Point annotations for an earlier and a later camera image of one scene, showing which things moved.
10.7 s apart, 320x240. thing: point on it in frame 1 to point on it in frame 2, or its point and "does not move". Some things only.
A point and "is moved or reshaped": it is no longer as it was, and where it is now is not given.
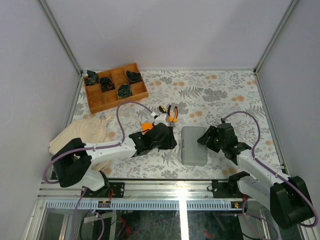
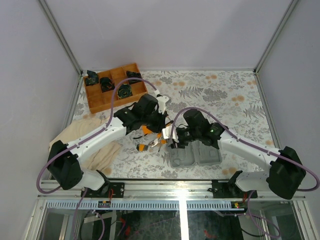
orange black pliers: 172,120 is moved or reshaped
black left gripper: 171,142 to 162,117
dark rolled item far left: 92,78 does not move
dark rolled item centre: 124,90 does not move
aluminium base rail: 171,195 does not move
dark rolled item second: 106,84 does not move
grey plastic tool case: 193,153 is moved or reshaped
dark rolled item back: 133,77 does not move
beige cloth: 90,129 does not move
